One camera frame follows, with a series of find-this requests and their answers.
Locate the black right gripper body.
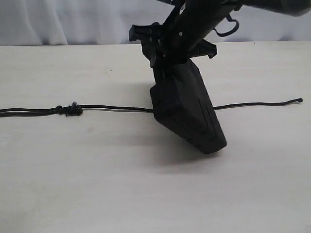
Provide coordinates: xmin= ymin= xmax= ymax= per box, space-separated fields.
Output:
xmin=129 ymin=16 xmax=217 ymax=68

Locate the black plastic carrying case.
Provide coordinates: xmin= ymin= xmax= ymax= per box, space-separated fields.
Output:
xmin=150 ymin=60 xmax=227 ymax=154

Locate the black cord with knot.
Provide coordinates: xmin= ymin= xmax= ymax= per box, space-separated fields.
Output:
xmin=0 ymin=98 xmax=304 ymax=117

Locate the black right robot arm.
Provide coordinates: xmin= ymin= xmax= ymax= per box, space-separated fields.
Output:
xmin=129 ymin=0 xmax=311 ymax=81

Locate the white backdrop curtain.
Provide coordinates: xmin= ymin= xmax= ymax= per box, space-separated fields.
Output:
xmin=0 ymin=0 xmax=311 ymax=46

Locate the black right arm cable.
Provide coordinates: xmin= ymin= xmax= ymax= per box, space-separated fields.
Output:
xmin=213 ymin=14 xmax=240 ymax=37

